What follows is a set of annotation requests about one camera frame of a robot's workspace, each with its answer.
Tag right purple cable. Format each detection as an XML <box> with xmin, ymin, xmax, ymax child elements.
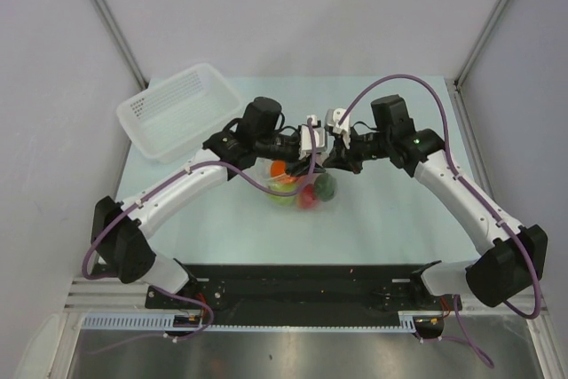
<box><xmin>339</xmin><ymin>74</ymin><xmax>545</xmax><ymax>369</ymax></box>

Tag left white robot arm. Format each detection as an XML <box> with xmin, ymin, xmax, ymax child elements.
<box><xmin>82</xmin><ymin>97</ymin><xmax>321</xmax><ymax>308</ymax></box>

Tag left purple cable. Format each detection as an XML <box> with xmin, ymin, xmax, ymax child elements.
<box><xmin>81</xmin><ymin>119</ymin><xmax>319</xmax><ymax>344</ymax></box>

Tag white plastic basket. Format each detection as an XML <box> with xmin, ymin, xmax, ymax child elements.
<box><xmin>116</xmin><ymin>63</ymin><xmax>244</xmax><ymax>163</ymax></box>

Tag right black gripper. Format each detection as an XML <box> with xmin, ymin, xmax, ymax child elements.
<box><xmin>323</xmin><ymin>125</ymin><xmax>391</xmax><ymax>175</ymax></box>

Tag light green apple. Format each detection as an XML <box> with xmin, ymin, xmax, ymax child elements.
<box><xmin>267</xmin><ymin>188</ymin><xmax>296</xmax><ymax>207</ymax></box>

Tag orange fruit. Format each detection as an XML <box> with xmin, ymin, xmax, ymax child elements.
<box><xmin>270</xmin><ymin>161</ymin><xmax>287</xmax><ymax>178</ymax></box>

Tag dark green lime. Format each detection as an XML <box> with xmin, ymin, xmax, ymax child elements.
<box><xmin>313</xmin><ymin>173</ymin><xmax>337</xmax><ymax>202</ymax></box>

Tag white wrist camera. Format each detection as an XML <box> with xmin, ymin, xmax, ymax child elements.
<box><xmin>299</xmin><ymin>114</ymin><xmax>328</xmax><ymax>161</ymax></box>
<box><xmin>324</xmin><ymin>108</ymin><xmax>351</xmax><ymax>148</ymax></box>

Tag purple cable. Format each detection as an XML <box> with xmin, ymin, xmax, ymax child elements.
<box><xmin>339</xmin><ymin>74</ymin><xmax>545</xmax><ymax>369</ymax></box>
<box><xmin>81</xmin><ymin>119</ymin><xmax>319</xmax><ymax>344</ymax></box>

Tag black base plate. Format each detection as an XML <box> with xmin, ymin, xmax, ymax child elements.
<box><xmin>145</xmin><ymin>263</ymin><xmax>518</xmax><ymax>327</ymax></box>

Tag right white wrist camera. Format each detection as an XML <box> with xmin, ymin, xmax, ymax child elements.
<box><xmin>324</xmin><ymin>108</ymin><xmax>351</xmax><ymax>148</ymax></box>

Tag clear dotted zip bag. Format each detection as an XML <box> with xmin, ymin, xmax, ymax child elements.
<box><xmin>254</xmin><ymin>159</ymin><xmax>339</xmax><ymax>210</ymax></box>

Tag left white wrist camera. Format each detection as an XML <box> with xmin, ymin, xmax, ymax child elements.
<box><xmin>299</xmin><ymin>114</ymin><xmax>328</xmax><ymax>161</ymax></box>

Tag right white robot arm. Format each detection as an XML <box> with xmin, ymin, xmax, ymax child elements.
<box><xmin>323</xmin><ymin>95</ymin><xmax>548</xmax><ymax>309</ymax></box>

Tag white slotted cable duct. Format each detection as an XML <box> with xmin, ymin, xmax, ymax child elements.
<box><xmin>82</xmin><ymin>313</ymin><xmax>416</xmax><ymax>334</ymax></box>

